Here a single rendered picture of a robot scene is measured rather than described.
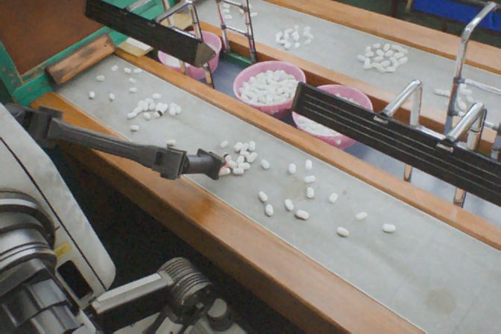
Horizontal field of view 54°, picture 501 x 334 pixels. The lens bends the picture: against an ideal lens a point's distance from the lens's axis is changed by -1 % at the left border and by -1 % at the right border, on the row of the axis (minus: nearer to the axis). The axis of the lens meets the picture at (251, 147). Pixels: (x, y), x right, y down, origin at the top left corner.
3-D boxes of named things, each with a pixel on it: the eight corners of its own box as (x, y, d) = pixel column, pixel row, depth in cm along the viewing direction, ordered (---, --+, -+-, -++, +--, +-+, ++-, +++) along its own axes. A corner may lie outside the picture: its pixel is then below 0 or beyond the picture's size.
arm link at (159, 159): (24, 142, 136) (34, 104, 135) (35, 142, 141) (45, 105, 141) (172, 183, 132) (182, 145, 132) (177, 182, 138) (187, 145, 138)
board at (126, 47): (138, 58, 206) (137, 56, 205) (117, 48, 214) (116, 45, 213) (195, 21, 221) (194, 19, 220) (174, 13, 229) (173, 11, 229)
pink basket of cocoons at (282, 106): (294, 130, 174) (292, 109, 168) (226, 120, 184) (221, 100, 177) (315, 85, 191) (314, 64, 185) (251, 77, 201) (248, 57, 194)
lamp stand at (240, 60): (258, 74, 201) (241, -31, 171) (224, 60, 212) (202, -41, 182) (287, 51, 210) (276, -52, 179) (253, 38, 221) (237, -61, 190)
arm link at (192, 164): (185, 177, 137) (188, 156, 136) (168, 170, 141) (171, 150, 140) (201, 176, 143) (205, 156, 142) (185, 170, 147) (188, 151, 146)
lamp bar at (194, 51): (198, 69, 145) (193, 48, 140) (83, 17, 179) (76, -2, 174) (217, 56, 149) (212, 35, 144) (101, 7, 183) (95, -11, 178)
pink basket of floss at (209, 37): (224, 81, 201) (219, 62, 194) (160, 89, 203) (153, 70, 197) (226, 45, 220) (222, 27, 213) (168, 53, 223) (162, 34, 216)
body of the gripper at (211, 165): (202, 147, 151) (186, 147, 145) (226, 161, 146) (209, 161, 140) (196, 166, 153) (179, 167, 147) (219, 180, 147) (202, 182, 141)
